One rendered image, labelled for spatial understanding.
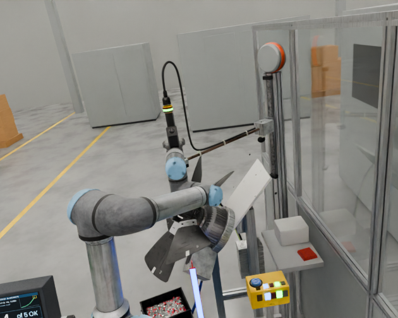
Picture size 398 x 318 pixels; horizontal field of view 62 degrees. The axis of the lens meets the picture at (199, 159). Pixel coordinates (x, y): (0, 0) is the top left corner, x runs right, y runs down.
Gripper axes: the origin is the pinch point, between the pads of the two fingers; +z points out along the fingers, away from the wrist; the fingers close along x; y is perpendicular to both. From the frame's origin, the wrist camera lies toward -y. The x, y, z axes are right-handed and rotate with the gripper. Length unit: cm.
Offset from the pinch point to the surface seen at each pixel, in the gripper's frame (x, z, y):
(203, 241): 6.0, -22.9, 42.6
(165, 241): -13, 3, 56
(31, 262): -179, 163, 163
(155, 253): -20, 2, 63
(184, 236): -2.1, -14.5, 44.0
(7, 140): -436, 693, 147
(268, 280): 30, -39, 56
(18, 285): -69, -37, 39
